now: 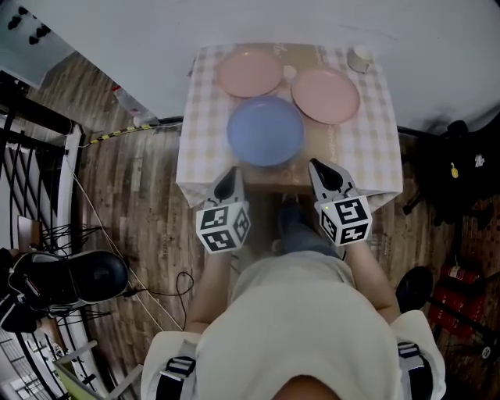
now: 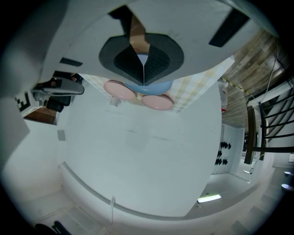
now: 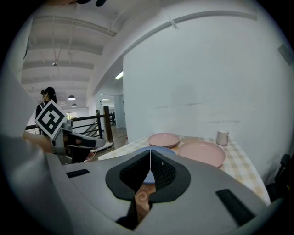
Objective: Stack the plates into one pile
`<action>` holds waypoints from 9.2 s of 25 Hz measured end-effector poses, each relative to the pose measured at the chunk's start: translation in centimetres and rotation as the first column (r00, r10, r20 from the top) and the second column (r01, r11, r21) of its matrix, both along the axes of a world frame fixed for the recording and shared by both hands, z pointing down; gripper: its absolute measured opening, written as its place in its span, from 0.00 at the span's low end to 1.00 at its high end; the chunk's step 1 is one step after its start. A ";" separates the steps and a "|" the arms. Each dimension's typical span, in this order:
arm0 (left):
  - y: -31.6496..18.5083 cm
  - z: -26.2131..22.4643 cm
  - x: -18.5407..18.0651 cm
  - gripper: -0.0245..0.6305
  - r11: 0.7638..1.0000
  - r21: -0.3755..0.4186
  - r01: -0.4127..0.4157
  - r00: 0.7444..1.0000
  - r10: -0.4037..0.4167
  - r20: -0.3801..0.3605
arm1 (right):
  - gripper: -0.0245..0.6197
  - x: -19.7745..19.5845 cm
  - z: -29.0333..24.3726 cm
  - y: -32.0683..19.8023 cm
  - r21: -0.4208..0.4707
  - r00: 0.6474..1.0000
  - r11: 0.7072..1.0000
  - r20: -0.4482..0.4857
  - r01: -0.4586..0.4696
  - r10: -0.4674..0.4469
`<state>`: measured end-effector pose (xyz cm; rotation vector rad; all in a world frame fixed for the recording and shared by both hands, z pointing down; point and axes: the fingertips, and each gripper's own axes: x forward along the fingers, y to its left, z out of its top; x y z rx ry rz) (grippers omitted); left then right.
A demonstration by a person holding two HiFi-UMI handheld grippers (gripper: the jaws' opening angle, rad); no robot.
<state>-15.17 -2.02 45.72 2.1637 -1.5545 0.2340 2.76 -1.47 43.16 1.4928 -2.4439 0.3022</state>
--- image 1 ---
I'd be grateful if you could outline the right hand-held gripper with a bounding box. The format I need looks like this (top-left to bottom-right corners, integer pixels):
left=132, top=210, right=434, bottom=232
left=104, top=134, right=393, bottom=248
left=308, top=158, right=373, bottom=248

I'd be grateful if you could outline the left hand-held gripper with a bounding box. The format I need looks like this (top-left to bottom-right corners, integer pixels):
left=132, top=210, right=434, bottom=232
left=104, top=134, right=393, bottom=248
left=195, top=166, right=252, bottom=255

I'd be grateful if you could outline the blue plate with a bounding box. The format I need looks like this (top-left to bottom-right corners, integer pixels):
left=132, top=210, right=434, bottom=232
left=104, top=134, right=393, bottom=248
left=227, top=95, right=305, bottom=168

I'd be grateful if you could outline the pink plate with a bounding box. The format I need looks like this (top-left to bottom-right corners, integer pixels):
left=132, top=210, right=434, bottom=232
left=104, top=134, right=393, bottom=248
left=217, top=48, right=283, bottom=98
left=291, top=66, right=361, bottom=125

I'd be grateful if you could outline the person's left forearm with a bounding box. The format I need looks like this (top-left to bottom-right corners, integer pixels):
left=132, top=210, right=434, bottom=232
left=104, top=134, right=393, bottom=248
left=187, top=249, right=236, bottom=333

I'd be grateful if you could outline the person's right forearm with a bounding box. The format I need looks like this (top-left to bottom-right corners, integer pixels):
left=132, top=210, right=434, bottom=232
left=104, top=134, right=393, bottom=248
left=343, top=240, right=402, bottom=325

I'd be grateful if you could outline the checkered beige tablecloth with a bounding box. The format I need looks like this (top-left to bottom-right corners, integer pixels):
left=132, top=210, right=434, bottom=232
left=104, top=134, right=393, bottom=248
left=175, top=42, right=404, bottom=210

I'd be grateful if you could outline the blue jeans leg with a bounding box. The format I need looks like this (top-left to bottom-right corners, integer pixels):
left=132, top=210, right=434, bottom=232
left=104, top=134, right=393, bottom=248
left=277, top=195, right=341, bottom=261

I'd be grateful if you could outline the yellow black striped tape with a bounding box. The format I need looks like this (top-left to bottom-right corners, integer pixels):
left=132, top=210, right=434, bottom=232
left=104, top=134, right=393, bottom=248
left=88, top=123, right=153, bottom=146

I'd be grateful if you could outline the black round stand base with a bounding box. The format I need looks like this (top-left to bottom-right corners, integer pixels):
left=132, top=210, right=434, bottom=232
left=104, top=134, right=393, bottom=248
left=396, top=267, right=434, bottom=313

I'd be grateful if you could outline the white cup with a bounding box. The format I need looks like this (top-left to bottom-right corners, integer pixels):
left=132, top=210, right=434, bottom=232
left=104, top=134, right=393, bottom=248
left=346, top=45, right=374, bottom=74

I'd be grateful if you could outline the clear plastic bottle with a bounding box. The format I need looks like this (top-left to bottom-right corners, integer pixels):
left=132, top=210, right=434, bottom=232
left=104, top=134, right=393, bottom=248
left=112, top=86, right=159, bottom=127

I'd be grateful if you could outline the cream shirt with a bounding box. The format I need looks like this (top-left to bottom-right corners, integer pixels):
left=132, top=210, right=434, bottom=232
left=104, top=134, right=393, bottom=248
left=140, top=249, right=446, bottom=400

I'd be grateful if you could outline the red fire extinguisher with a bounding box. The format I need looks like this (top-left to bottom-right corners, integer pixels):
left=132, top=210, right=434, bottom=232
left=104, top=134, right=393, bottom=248
left=441, top=260, right=482, bottom=286

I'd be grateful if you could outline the red extinguisher box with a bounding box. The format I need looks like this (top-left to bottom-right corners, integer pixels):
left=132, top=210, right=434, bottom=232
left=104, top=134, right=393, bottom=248
left=429, top=284, right=489, bottom=341

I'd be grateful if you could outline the brown wooden board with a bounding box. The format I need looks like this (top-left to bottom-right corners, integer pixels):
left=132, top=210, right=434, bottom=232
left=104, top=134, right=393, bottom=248
left=17, top=216, right=42, bottom=251

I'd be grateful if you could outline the dark stair railing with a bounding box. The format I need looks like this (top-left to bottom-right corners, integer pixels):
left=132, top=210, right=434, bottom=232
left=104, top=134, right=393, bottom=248
left=0, top=97, right=88, bottom=400

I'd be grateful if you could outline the green board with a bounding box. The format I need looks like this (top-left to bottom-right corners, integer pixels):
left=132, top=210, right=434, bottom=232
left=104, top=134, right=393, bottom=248
left=54, top=359, right=106, bottom=400

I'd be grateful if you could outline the black floor cable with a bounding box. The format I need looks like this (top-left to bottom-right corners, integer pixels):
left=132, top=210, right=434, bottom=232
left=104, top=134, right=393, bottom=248
left=124, top=271, right=196, bottom=298

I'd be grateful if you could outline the white rope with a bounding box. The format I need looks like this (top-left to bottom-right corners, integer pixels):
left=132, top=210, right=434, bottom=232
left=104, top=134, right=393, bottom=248
left=64, top=155, right=184, bottom=333

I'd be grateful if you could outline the black white harness strap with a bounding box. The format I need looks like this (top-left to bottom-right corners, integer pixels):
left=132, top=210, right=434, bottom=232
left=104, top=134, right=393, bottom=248
left=159, top=355, right=196, bottom=400
left=397, top=341, right=433, bottom=400

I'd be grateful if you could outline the group of black wall caps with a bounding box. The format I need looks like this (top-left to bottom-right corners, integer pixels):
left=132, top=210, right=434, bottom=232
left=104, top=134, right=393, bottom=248
left=7, top=7, right=52, bottom=45

